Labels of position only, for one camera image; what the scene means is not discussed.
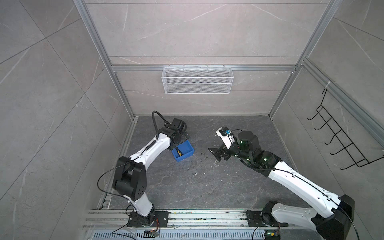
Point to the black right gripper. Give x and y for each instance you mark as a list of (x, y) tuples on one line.
[(217, 153)]

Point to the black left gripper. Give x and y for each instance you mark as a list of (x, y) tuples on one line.
[(184, 135)]

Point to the black yellow handled screwdriver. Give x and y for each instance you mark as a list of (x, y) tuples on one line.
[(179, 152)]

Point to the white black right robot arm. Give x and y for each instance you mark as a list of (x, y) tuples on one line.
[(328, 214)]

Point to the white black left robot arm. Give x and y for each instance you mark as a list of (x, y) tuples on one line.
[(130, 178)]

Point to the blue plastic bin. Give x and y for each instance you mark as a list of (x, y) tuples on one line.
[(187, 150)]

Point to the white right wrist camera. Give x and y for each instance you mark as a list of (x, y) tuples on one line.
[(226, 135)]

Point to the white wire mesh basket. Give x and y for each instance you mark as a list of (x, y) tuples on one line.
[(199, 80)]

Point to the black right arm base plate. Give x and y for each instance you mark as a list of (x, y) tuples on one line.
[(260, 219)]

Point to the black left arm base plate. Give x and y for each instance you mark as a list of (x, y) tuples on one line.
[(153, 220)]

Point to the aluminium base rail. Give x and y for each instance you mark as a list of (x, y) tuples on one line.
[(182, 225)]

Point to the black wire hook rack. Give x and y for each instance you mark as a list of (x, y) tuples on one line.
[(339, 135)]

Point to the aluminium left corner post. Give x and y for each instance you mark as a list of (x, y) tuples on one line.
[(90, 26)]

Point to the aluminium corner frame post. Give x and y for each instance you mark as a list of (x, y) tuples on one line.
[(328, 14)]

